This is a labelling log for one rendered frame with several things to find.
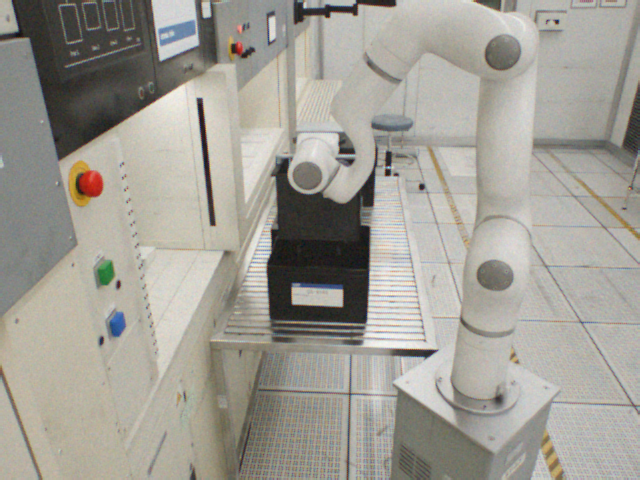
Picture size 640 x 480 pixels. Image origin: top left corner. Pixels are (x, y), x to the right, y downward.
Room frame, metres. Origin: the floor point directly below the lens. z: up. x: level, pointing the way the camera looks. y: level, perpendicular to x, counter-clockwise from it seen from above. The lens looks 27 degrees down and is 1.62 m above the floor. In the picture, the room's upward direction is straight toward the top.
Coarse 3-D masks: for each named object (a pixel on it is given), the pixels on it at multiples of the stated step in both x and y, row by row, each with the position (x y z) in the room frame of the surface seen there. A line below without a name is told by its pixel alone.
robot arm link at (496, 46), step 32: (416, 0) 0.98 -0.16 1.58; (448, 0) 0.96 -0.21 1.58; (384, 32) 1.00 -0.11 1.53; (416, 32) 0.97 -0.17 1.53; (448, 32) 0.93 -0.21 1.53; (480, 32) 0.87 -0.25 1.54; (512, 32) 0.85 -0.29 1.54; (384, 64) 0.99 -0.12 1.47; (480, 64) 0.86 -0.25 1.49; (512, 64) 0.84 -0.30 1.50
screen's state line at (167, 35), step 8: (184, 24) 1.27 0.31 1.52; (192, 24) 1.33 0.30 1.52; (160, 32) 1.11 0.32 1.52; (168, 32) 1.16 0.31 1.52; (176, 32) 1.21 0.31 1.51; (184, 32) 1.26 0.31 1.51; (192, 32) 1.32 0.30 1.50; (160, 40) 1.10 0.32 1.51; (168, 40) 1.15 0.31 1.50; (176, 40) 1.20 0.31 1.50
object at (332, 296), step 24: (288, 240) 1.48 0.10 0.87; (312, 240) 1.47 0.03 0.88; (360, 240) 1.45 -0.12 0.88; (288, 264) 1.48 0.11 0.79; (312, 264) 1.47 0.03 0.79; (336, 264) 1.46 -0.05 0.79; (360, 264) 1.45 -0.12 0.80; (288, 288) 1.20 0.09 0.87; (312, 288) 1.20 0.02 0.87; (336, 288) 1.19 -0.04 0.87; (360, 288) 1.18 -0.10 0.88; (288, 312) 1.20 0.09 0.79; (312, 312) 1.20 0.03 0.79; (336, 312) 1.19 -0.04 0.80; (360, 312) 1.18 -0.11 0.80
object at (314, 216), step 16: (304, 128) 1.31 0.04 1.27; (320, 128) 1.31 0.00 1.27; (336, 128) 1.31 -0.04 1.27; (288, 160) 1.43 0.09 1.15; (352, 160) 1.42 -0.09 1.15; (288, 192) 1.23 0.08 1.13; (320, 192) 1.23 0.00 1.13; (288, 208) 1.23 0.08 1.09; (304, 208) 1.23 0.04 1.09; (320, 208) 1.23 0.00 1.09; (336, 208) 1.22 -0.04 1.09; (352, 208) 1.22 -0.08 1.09; (288, 224) 1.23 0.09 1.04; (304, 224) 1.23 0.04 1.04; (320, 224) 1.23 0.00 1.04; (336, 224) 1.22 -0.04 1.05; (352, 224) 1.22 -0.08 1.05; (304, 240) 1.30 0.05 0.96; (336, 240) 1.22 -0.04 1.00; (352, 240) 1.22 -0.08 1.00
